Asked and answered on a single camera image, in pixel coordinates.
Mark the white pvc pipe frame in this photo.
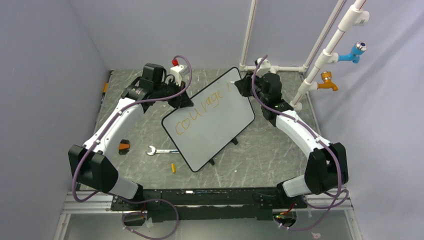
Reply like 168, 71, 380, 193
239, 0, 370, 112

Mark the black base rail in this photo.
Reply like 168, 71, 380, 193
110, 187, 307, 223

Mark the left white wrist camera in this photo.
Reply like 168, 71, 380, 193
170, 58, 190, 86

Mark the yellow marker cap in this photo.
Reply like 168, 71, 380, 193
171, 163, 176, 174

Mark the blue tap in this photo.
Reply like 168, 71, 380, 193
338, 42, 367, 64

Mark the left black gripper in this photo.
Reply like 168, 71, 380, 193
154, 78, 193, 109

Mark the orange black clamp tool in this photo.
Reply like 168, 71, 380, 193
118, 139, 131, 155

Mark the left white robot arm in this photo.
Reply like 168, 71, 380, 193
68, 58, 194, 210

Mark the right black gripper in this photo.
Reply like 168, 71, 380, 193
235, 71, 268, 105

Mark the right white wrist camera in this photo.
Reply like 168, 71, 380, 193
255, 57, 272, 77

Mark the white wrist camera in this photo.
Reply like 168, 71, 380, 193
170, 58, 190, 86
255, 57, 272, 77

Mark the orange tap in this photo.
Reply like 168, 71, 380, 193
317, 71, 338, 92

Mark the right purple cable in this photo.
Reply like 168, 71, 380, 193
250, 54, 350, 232

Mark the silver wrench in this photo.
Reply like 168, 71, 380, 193
145, 145, 180, 156

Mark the black-framed whiteboard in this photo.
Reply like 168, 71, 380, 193
161, 67, 255, 172

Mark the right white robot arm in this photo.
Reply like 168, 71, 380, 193
233, 72, 349, 208

